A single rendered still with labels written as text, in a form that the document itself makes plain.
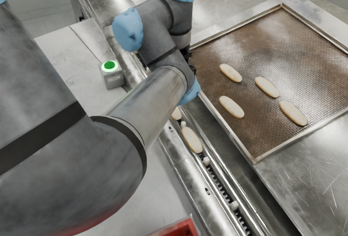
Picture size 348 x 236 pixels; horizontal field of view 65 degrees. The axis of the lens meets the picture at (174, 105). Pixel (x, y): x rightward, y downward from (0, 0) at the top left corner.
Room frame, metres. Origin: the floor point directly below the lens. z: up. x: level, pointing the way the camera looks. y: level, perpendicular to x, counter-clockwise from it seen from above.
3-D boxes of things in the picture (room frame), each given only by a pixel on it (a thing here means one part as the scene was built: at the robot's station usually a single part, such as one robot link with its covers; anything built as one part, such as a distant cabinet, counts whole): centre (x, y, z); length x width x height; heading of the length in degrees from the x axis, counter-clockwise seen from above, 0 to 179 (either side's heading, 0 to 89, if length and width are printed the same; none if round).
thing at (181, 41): (0.56, -0.01, 1.15); 0.08 x 0.08 x 0.05
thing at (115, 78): (0.74, 0.23, 0.84); 0.08 x 0.08 x 0.11; 26
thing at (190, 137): (0.46, -0.05, 0.86); 0.10 x 0.04 x 0.01; 26
